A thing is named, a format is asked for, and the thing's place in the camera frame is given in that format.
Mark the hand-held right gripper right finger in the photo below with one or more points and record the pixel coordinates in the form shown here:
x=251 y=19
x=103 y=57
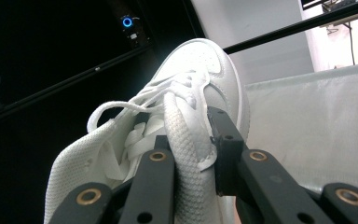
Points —
x=228 y=149

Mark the light grey panel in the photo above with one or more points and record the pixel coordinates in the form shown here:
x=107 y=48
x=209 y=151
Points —
x=254 y=12

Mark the white lace-up sneaker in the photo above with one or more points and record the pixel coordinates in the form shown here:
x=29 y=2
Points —
x=199 y=59

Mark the black frame bar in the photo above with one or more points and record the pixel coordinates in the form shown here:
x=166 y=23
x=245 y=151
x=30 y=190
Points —
x=292 y=26

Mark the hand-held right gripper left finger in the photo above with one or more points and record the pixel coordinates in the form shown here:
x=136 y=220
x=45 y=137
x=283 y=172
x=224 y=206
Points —
x=162 y=142

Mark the black curtain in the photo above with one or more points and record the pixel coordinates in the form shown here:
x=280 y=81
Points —
x=28 y=171

